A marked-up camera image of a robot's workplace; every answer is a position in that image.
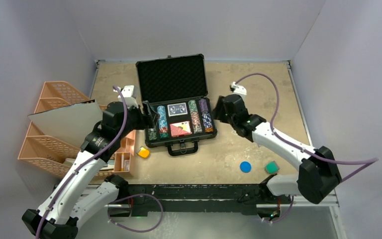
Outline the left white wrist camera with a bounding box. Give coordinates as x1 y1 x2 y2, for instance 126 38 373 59
117 85 139 108

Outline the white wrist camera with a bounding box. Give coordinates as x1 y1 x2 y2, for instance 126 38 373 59
230 82 247 98
117 85 139 108

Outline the green dealer block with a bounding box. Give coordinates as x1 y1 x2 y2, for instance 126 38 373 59
265 161 280 175

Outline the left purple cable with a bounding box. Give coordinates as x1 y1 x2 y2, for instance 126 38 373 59
34 86 164 239

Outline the orange plastic desk organizer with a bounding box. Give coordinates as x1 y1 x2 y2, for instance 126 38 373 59
98 104 138 174

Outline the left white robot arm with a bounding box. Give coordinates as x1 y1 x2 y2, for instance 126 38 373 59
22 102 160 239

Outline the light blue chip stack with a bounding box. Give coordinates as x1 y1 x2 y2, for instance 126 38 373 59
157 106 169 139

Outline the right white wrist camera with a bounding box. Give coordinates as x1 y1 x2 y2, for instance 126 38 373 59
230 82 247 98

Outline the orange plastic file rack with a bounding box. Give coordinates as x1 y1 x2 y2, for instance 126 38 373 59
17 81 119 180

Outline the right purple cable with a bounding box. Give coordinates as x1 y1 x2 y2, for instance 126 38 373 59
235 73 380 225

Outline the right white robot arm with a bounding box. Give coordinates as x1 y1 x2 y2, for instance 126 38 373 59
212 94 343 204

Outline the grey flat board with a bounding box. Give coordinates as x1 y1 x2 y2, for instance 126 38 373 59
28 98 106 147

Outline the purple cable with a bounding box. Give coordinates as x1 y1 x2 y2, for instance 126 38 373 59
235 73 380 225
34 86 164 239

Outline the blue playing card deck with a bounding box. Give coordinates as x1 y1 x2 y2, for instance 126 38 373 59
167 103 188 117

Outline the blue round button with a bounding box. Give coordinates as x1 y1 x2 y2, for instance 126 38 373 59
240 161 252 173

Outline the red white chip stack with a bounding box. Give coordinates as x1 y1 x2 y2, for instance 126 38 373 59
191 112 202 133

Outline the black base frame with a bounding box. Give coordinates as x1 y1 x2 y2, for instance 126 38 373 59
109 184 291 218

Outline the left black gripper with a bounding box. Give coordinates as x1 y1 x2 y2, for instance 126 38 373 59
117 101 159 139

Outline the purple chip stack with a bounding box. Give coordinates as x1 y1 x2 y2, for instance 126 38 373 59
198 99 209 114

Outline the red playing card deck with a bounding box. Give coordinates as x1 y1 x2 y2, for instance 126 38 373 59
170 121 192 137

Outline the dark green chip stack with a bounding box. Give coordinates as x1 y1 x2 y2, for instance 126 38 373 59
148 120 158 141

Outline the black poker set case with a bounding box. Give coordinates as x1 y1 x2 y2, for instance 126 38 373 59
135 54 217 157

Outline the yellow orange block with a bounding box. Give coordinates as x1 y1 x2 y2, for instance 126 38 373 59
137 147 150 159

